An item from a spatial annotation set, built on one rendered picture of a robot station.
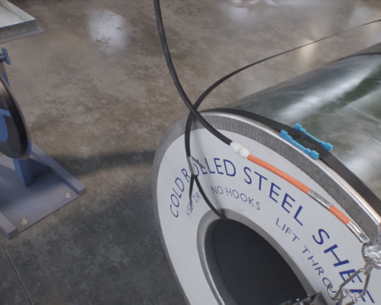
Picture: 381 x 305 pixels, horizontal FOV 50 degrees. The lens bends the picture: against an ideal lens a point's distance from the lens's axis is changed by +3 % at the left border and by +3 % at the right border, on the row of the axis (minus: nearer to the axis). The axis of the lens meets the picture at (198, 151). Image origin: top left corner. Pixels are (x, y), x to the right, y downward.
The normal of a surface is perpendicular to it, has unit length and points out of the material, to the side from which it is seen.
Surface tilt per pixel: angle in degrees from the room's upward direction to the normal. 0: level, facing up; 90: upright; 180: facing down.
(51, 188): 0
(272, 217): 90
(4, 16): 0
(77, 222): 0
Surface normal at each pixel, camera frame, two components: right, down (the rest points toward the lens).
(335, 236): -0.78, 0.36
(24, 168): 0.75, 0.50
